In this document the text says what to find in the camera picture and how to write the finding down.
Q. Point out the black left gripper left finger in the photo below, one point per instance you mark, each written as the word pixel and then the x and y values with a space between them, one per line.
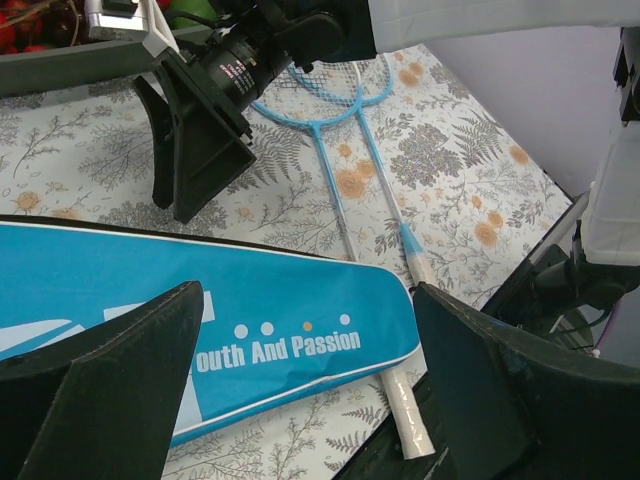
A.
pixel 101 404

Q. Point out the blue sport racket bag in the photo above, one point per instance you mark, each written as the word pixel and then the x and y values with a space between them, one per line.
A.
pixel 275 327

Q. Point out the green lime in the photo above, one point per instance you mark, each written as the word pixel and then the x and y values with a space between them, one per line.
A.
pixel 200 8

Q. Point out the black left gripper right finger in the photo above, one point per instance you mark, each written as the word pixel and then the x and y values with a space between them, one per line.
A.
pixel 516 406

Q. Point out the floral table mat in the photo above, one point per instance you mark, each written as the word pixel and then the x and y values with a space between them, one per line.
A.
pixel 474 199

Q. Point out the grey fruit tray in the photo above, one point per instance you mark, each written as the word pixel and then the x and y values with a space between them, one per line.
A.
pixel 61 68

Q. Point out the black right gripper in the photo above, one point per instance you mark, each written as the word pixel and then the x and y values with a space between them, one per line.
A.
pixel 197 125

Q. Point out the dark grape bunch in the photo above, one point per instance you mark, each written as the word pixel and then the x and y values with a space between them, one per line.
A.
pixel 64 24

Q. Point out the blue badminton racket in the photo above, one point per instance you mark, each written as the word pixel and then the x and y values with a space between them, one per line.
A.
pixel 316 101
pixel 385 175

